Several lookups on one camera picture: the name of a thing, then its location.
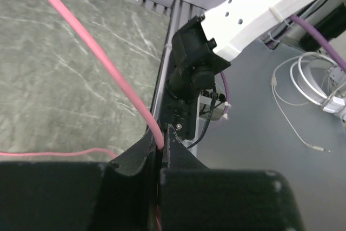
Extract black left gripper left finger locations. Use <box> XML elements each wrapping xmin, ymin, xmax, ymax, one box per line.
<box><xmin>1</xmin><ymin>131</ymin><xmax>158</xmax><ymax>230</ymax></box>

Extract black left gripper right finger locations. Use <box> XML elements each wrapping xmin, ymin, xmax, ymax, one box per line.
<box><xmin>159</xmin><ymin>125</ymin><xmax>305</xmax><ymax>230</ymax></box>

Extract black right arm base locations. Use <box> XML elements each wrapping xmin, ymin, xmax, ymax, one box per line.
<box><xmin>159</xmin><ymin>90</ymin><xmax>198</xmax><ymax>140</ymax></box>

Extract grey thin audio cable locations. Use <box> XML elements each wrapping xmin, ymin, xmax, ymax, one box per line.
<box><xmin>270</xmin><ymin>52</ymin><xmax>333</xmax><ymax>153</ymax></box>

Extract aluminium front rail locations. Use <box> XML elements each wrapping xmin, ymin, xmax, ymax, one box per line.
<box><xmin>150</xmin><ymin>0</ymin><xmax>205</xmax><ymax>141</ymax></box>

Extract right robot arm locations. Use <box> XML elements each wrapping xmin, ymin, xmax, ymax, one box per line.
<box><xmin>167</xmin><ymin>0</ymin><xmax>313</xmax><ymax>101</ymax></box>

